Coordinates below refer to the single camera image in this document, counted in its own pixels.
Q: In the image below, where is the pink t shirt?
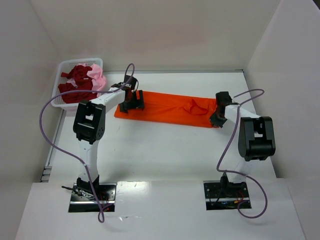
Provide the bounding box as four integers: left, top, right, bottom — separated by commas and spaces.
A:
66, 63, 107, 91

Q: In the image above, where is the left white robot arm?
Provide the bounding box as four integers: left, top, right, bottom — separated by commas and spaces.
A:
73, 75, 145, 197

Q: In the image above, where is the grey metal bracket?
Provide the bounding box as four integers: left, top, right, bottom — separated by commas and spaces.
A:
40, 166, 52, 183

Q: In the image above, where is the white plastic basket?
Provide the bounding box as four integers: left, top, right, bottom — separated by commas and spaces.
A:
50, 57, 104, 112

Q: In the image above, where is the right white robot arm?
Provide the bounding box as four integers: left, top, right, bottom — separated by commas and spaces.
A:
209, 91, 276, 192

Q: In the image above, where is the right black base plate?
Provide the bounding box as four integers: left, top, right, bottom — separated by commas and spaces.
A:
203, 181, 252, 211

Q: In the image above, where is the orange t shirt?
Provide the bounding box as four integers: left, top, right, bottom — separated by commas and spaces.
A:
114, 91, 217, 128

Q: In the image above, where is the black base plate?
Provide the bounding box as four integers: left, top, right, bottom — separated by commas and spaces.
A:
68, 183, 117, 213
203, 181, 252, 211

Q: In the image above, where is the dark red t shirt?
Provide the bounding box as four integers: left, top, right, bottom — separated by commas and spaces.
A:
58, 65, 97, 104

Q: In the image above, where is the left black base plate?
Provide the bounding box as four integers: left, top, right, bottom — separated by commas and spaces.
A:
68, 183, 117, 213

